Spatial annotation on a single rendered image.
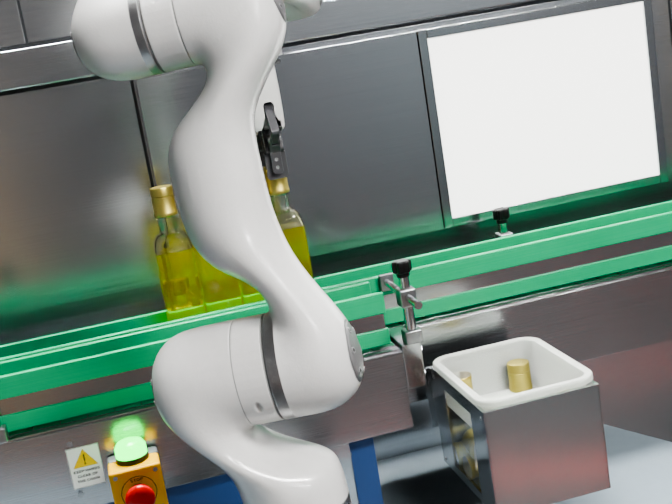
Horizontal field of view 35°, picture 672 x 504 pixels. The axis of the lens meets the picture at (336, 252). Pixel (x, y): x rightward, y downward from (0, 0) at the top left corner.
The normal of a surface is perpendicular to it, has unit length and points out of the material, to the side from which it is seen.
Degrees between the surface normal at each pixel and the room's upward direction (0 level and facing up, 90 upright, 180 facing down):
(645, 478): 0
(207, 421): 96
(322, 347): 79
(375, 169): 90
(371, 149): 90
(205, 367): 59
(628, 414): 90
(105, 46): 100
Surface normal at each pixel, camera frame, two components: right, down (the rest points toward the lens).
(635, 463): -0.16, -0.96
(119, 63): 0.00, 0.72
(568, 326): 0.24, 0.18
